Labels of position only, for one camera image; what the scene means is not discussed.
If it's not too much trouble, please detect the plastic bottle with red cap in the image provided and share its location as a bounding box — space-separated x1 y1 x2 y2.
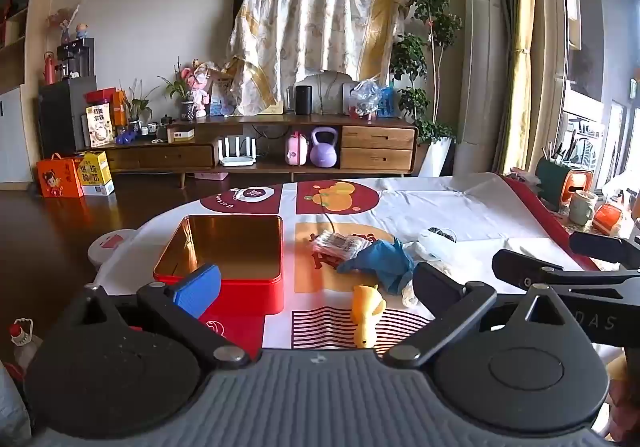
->
10 318 44 369

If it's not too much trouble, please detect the floral cloth cover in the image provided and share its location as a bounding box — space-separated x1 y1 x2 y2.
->
225 0 408 116

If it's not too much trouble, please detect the wooden TV cabinet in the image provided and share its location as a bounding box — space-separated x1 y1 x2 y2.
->
80 114 418 188

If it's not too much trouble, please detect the black television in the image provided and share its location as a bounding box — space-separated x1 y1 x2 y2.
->
233 0 256 28

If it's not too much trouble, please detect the orange container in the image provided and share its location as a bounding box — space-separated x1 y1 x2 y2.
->
592 202 624 236

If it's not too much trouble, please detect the black water dispenser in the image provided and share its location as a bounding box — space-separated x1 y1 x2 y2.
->
56 37 95 78

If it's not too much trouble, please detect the potted grass plant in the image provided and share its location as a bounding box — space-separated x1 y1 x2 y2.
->
120 80 162 134

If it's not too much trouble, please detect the clear plastic packet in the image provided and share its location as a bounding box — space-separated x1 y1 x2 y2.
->
312 229 372 269

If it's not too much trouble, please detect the potted green tree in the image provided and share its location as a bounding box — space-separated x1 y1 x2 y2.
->
390 0 464 178

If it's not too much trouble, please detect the glass balcony door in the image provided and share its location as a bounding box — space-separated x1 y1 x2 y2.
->
537 0 640 188

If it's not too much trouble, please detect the white robot vacuum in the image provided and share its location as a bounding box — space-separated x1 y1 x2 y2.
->
87 229 139 271

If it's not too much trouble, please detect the orange gift box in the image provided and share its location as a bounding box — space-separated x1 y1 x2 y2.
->
36 153 85 199

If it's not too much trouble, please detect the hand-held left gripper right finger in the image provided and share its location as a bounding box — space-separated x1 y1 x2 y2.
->
382 263 576 370

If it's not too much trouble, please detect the purple kettlebell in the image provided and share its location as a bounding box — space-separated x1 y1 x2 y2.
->
309 127 339 167

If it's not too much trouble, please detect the printed white red tablecloth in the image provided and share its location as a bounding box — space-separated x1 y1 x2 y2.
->
92 172 601 363

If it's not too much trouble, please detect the blue bottle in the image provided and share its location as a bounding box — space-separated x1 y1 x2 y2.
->
378 84 396 118

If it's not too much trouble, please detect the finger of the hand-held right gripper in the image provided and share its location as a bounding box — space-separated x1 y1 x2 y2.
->
492 249 640 290
570 231 640 259

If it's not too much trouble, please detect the yellow curtain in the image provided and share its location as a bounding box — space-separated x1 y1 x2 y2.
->
492 0 540 175

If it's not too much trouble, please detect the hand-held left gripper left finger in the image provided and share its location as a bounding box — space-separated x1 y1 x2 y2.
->
70 263 251 370

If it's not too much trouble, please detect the potted orchid plant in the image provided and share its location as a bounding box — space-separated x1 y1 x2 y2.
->
157 57 197 122

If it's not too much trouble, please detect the cream cloth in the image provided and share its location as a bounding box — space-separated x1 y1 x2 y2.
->
401 257 453 309

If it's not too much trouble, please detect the red tin box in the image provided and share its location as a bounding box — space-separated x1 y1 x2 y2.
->
153 214 285 315

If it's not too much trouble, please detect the pink doll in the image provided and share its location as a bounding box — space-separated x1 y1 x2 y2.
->
181 60 214 118

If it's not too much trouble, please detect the white standing air conditioner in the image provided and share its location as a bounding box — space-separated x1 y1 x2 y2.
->
452 0 506 175

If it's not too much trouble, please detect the photo frame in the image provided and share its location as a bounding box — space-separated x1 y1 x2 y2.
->
209 72 236 117

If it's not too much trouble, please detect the yellow milk carton box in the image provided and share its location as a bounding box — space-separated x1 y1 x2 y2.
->
75 150 116 197

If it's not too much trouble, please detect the grey cushion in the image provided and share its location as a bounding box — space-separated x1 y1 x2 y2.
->
300 70 358 115

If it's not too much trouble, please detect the white router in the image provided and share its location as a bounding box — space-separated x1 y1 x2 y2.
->
218 136 258 167

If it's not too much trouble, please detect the black cabinet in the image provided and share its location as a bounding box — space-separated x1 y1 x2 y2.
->
39 77 98 159

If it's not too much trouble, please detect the clear plastic bag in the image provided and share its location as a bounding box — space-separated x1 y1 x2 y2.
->
348 78 383 121

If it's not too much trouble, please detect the blue rubber glove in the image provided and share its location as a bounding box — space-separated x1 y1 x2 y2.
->
336 238 417 296

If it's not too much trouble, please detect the wooden shelf cabinet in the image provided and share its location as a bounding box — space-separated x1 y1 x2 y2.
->
0 0 59 186

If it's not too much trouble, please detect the yellow plush toy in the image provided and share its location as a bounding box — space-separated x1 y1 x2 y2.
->
350 283 386 349

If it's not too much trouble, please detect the pink toy suitcase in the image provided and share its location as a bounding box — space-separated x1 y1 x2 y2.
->
285 131 310 166

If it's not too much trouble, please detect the green knife block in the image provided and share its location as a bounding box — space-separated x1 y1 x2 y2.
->
535 142 594 213

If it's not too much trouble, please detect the vase with dried flowers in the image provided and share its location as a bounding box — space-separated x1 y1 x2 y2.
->
48 0 94 46

